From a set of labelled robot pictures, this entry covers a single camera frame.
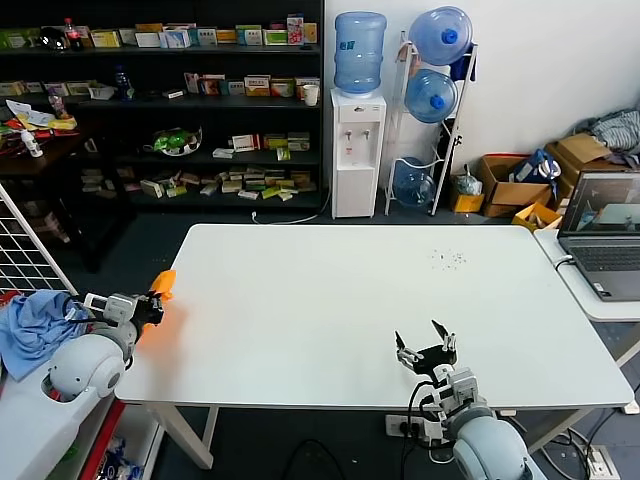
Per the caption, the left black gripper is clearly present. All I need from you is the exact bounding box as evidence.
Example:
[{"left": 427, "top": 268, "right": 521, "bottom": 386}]
[{"left": 134, "top": 290, "right": 165, "bottom": 327}]

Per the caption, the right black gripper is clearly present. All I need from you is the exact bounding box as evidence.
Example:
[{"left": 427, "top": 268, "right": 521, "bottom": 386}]
[{"left": 395, "top": 319, "right": 459, "bottom": 376}]

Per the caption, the orange t-shirt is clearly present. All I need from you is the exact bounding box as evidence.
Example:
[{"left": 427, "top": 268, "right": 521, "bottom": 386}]
[{"left": 134, "top": 268, "right": 189, "bottom": 354}]

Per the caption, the grey blue clothes pile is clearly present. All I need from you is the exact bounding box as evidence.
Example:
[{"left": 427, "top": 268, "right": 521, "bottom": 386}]
[{"left": 579, "top": 108, "right": 640, "bottom": 170}]

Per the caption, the white power strip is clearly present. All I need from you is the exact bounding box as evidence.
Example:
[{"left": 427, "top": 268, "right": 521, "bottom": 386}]
[{"left": 384, "top": 414, "right": 431, "bottom": 441}]

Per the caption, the white work table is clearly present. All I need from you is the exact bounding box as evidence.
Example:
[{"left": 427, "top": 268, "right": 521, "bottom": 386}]
[{"left": 113, "top": 223, "right": 635, "bottom": 471}]

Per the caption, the light blue garment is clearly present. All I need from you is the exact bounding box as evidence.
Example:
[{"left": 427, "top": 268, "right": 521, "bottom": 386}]
[{"left": 0, "top": 291, "right": 91, "bottom": 383}]

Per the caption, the small yellow box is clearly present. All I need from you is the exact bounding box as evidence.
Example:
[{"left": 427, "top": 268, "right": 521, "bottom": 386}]
[{"left": 448, "top": 193, "right": 486, "bottom": 215}]

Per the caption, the red white cart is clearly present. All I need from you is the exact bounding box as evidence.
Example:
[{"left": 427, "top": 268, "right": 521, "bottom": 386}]
[{"left": 0, "top": 290, "right": 129, "bottom": 480}]

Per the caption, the small white side table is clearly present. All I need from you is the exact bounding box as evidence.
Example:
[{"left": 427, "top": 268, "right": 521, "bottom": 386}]
[{"left": 532, "top": 228, "right": 640, "bottom": 371}]

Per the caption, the blue water jug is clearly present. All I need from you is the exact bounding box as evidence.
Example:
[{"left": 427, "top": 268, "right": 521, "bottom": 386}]
[
  {"left": 408, "top": 5, "right": 475, "bottom": 67},
  {"left": 392, "top": 156, "right": 439, "bottom": 210},
  {"left": 403, "top": 68, "right": 460, "bottom": 126}
]

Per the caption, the grey plastic bag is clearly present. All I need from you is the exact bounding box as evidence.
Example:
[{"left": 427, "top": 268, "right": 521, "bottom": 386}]
[{"left": 452, "top": 163, "right": 485, "bottom": 197}]

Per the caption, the yellow cardboard box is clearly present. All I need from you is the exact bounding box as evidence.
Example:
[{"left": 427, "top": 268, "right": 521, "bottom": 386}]
[{"left": 511, "top": 201, "right": 564, "bottom": 232}]

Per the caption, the open cardboard box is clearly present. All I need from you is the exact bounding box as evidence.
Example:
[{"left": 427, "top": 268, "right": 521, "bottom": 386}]
[{"left": 478, "top": 153, "right": 554, "bottom": 219}]

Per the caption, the dark wooden table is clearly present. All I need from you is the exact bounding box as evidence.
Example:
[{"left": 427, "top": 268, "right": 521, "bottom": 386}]
[{"left": 0, "top": 118, "right": 139, "bottom": 275}]

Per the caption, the red white flat box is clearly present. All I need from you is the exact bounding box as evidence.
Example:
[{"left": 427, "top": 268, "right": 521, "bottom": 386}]
[{"left": 229, "top": 134, "right": 262, "bottom": 153}]

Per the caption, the white water dispenser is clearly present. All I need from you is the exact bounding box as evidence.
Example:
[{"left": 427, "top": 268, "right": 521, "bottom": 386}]
[{"left": 329, "top": 88, "right": 389, "bottom": 221}]

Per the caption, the black shelf unit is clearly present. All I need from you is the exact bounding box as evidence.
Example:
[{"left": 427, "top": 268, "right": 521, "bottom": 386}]
[{"left": 0, "top": 0, "right": 326, "bottom": 212}]

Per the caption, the grey laptop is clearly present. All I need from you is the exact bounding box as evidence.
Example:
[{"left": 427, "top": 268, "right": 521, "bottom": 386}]
[{"left": 557, "top": 170, "right": 640, "bottom": 303}]

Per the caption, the white plastic bottle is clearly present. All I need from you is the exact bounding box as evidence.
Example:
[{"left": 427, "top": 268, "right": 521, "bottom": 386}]
[{"left": 20, "top": 126, "right": 44, "bottom": 160}]

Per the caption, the blue bag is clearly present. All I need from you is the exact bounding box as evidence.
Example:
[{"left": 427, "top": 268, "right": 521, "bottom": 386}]
[{"left": 512, "top": 148, "right": 561, "bottom": 187}]

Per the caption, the grey floor power strip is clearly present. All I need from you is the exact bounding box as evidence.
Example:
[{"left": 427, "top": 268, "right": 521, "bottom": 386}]
[{"left": 584, "top": 443, "right": 621, "bottom": 479}]

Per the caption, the blue drink bottle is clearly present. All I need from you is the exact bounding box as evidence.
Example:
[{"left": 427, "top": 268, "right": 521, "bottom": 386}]
[{"left": 113, "top": 64, "right": 135, "bottom": 103}]

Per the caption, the pink drink bottle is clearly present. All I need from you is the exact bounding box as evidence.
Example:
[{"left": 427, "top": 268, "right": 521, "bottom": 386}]
[{"left": 47, "top": 88, "right": 71, "bottom": 121}]

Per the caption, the white jug rack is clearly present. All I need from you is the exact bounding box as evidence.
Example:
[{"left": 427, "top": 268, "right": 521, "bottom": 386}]
[{"left": 383, "top": 29, "right": 480, "bottom": 218}]

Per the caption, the yellow white medicine box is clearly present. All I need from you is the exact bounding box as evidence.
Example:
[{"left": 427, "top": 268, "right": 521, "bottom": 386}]
[{"left": 243, "top": 74, "right": 272, "bottom": 97}]

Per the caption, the large cardboard box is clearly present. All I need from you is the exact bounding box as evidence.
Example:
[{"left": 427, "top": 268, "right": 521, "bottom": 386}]
[{"left": 544, "top": 132, "right": 631, "bottom": 202}]

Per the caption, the blue white medicine box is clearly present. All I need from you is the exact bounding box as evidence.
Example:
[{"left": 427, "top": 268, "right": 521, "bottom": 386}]
[{"left": 159, "top": 28, "right": 192, "bottom": 50}]

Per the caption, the yellow green medicine box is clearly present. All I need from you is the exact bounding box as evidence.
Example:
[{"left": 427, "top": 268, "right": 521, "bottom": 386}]
[{"left": 89, "top": 29, "right": 122, "bottom": 49}]

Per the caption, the cola bottle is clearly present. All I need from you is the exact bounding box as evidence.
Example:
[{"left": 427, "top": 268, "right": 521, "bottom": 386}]
[{"left": 63, "top": 17, "right": 85, "bottom": 52}]

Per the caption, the dark blue cloth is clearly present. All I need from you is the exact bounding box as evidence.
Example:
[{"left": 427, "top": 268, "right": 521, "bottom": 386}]
[{"left": 449, "top": 50, "right": 480, "bottom": 83}]

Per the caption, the black shiny helmet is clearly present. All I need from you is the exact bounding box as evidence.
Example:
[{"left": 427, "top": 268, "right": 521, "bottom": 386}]
[{"left": 38, "top": 25, "right": 71, "bottom": 51}]

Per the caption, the upright blue water bottle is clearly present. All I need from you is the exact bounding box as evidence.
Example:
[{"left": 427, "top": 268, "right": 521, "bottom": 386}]
[{"left": 333, "top": 11, "right": 389, "bottom": 99}]

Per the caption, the pink white medicine box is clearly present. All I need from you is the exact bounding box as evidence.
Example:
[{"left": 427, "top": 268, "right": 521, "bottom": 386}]
[{"left": 286, "top": 15, "right": 306, "bottom": 46}]

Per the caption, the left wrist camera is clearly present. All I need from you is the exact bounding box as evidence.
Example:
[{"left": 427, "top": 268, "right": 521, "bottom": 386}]
[{"left": 83, "top": 292, "right": 136, "bottom": 327}]

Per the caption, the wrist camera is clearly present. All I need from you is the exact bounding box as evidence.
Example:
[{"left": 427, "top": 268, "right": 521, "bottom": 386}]
[
  {"left": 83, "top": 292, "right": 136, "bottom": 327},
  {"left": 433, "top": 367, "right": 482, "bottom": 412}
]

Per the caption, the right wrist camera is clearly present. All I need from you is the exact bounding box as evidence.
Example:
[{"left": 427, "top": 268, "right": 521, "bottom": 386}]
[{"left": 433, "top": 367, "right": 482, "bottom": 412}]

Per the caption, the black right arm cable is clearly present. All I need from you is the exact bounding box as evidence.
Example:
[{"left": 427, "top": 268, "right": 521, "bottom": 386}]
[{"left": 407, "top": 378, "right": 447, "bottom": 442}]

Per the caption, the white wire grid panel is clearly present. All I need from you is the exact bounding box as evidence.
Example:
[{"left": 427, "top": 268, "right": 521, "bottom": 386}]
[{"left": 0, "top": 183, "right": 126, "bottom": 351}]

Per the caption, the white floor cable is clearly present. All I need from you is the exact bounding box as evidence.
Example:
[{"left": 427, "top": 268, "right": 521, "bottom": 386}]
[{"left": 251, "top": 188, "right": 334, "bottom": 226}]

